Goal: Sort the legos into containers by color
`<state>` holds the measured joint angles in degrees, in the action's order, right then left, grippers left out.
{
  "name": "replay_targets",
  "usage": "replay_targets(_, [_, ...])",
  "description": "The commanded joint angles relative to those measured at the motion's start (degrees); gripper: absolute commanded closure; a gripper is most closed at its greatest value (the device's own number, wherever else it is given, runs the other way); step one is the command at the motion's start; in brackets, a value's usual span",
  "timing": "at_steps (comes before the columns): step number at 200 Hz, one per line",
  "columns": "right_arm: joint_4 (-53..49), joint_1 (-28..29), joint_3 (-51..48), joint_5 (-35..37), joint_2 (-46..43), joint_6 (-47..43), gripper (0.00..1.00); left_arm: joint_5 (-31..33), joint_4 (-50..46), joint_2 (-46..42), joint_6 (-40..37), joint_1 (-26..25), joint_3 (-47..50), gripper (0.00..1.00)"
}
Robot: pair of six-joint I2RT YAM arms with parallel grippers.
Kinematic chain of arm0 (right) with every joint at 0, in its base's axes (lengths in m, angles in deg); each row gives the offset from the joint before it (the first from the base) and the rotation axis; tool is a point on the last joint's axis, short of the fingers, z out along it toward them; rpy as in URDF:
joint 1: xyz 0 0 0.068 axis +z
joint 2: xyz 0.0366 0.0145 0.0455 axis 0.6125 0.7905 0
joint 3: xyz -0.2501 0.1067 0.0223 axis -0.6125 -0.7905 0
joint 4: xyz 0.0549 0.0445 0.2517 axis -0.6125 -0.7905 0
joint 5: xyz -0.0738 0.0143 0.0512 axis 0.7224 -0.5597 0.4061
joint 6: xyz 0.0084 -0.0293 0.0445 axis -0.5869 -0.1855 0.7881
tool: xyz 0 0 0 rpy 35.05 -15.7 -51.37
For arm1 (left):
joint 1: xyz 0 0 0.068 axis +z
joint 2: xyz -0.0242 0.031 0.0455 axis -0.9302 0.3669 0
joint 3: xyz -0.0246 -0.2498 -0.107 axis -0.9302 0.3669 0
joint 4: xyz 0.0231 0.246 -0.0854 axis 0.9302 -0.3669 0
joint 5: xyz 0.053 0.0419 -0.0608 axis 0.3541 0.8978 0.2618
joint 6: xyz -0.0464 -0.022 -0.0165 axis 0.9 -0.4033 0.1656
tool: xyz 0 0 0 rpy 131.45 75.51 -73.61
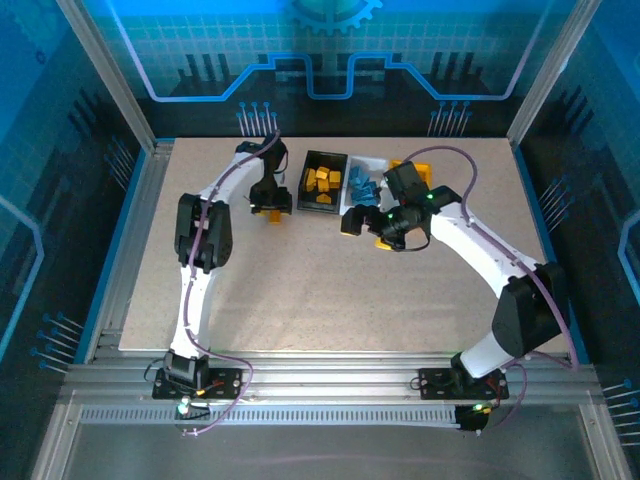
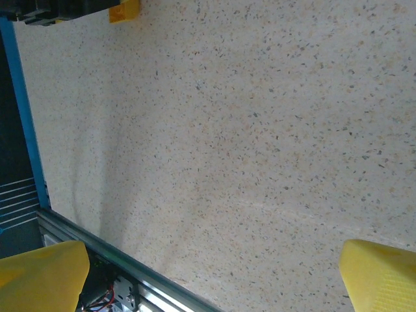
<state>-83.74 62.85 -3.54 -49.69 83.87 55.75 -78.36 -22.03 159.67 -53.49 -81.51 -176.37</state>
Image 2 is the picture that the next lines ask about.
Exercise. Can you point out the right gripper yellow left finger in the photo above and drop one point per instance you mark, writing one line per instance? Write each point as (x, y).
(39, 279)

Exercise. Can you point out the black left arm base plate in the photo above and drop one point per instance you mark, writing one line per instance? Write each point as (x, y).
(97, 279)

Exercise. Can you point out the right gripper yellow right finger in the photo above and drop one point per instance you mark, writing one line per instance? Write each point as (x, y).
(383, 282)

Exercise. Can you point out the blue table side border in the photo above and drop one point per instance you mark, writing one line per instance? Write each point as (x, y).
(24, 113)

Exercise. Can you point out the aluminium frame rail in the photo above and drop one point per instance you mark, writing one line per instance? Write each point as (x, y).
(156, 295)

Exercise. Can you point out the small yellow lego brick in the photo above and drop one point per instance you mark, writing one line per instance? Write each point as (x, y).
(125, 12)

